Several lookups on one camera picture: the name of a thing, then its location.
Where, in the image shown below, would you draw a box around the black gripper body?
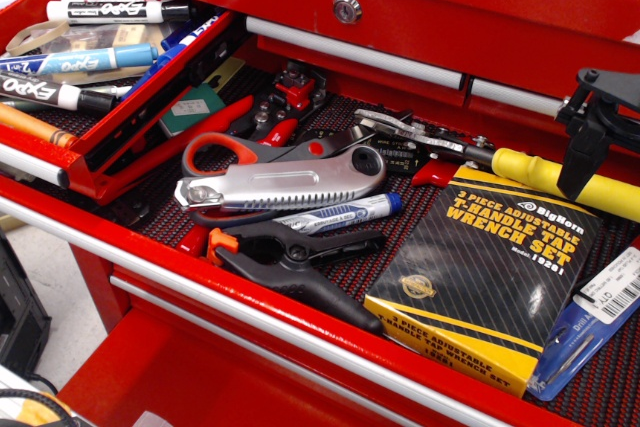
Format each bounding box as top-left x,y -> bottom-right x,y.
556,68 -> 639,147

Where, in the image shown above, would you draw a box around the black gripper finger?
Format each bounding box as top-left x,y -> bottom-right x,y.
557,133 -> 603,200

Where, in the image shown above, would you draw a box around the silver box cutter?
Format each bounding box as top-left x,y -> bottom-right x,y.
174,145 -> 386,212

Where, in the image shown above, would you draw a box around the black yellow tap wrench box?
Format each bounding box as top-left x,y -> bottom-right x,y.
364,167 -> 601,397

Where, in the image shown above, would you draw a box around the silver drawer lock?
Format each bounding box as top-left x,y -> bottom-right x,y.
333,0 -> 363,25

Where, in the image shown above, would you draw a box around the large red open drawer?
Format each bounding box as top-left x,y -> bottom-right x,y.
1,36 -> 639,426

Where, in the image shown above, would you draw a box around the small red open drawer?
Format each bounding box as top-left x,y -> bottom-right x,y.
1,11 -> 250,205

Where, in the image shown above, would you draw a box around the blue drill bit package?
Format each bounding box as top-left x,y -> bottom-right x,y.
527,241 -> 639,401

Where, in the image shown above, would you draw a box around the red and grey scissors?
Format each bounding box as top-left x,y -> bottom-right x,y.
182,127 -> 367,228

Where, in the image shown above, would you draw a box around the red metal tool chest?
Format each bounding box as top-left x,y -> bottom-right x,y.
1,0 -> 639,426

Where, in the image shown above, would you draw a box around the blue capped white marker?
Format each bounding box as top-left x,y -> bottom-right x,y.
275,193 -> 403,235

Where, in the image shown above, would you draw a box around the black spring clamp orange tips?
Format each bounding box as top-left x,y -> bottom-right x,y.
207,221 -> 386,335

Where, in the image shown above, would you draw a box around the green card package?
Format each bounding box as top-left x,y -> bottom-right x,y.
159,84 -> 225,138

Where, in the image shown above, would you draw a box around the black expo marker top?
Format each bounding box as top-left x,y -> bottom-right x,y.
46,1 -> 195,25

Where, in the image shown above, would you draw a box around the black expo marker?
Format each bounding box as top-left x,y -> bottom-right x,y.
46,1 -> 195,25
1,71 -> 117,115

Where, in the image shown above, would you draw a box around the clear plastic bag of parts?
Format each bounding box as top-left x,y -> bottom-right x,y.
35,22 -> 176,54

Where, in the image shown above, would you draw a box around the black expo marker lower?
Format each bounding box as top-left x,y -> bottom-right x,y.
1,71 -> 117,115

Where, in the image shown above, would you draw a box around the light blue expo marker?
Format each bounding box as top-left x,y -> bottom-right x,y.
1,43 -> 158,76

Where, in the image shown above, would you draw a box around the orange crayon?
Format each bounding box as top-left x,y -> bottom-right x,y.
1,103 -> 78,148

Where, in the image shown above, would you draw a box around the tan rubber band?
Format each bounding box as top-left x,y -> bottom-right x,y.
6,21 -> 70,56

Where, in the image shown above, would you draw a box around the black crate on floor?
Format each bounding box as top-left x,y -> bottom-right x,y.
1,232 -> 51,378

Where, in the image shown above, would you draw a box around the yellow handled tin snips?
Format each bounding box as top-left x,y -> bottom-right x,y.
354,109 -> 639,222

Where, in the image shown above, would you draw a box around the black wire gauge crimper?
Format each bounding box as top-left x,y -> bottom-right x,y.
294,127 -> 431,178

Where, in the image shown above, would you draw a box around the red handled wire stripper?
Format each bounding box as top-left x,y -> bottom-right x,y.
225,60 -> 327,146

